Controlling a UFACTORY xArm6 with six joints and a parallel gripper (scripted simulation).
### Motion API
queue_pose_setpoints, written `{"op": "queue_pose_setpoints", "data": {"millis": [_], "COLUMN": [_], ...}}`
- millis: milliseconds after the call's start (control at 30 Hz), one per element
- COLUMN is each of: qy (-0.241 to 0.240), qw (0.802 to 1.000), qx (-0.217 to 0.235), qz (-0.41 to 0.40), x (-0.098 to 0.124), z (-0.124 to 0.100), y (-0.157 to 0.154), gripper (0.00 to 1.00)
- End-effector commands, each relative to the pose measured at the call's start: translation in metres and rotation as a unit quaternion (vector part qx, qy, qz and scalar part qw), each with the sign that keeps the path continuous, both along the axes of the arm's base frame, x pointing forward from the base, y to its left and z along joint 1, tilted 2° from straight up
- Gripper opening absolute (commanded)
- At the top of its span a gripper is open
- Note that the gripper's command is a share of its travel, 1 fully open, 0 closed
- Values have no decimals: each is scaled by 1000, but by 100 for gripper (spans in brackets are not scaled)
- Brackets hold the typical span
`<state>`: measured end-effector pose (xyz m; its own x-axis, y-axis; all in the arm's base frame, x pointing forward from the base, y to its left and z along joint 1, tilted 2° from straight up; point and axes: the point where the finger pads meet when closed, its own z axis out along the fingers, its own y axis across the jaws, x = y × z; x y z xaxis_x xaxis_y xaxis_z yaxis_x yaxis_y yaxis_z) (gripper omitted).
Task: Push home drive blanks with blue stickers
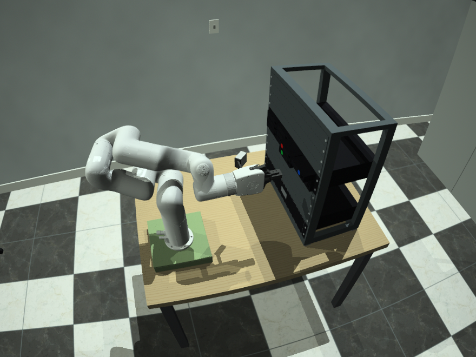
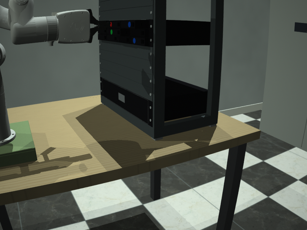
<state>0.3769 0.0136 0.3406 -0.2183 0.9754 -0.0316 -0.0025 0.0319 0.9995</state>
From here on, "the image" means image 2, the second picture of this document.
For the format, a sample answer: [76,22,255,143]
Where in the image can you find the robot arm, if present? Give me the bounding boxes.
[0,0,57,146]

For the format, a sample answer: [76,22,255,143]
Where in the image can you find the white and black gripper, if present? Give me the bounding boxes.
[55,9,111,44]

